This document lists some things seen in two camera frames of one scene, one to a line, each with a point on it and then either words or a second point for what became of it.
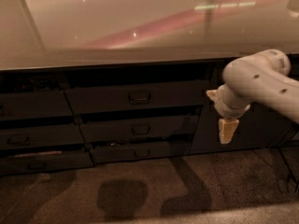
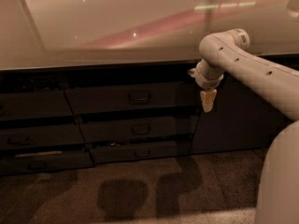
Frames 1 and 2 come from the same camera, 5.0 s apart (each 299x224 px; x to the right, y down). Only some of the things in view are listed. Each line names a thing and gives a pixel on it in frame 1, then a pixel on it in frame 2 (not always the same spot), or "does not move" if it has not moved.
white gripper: x=224 y=107 to x=207 y=82
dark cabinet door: x=261 y=127 does not move
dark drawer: x=55 y=135 does not move
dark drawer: x=41 y=104 does not move
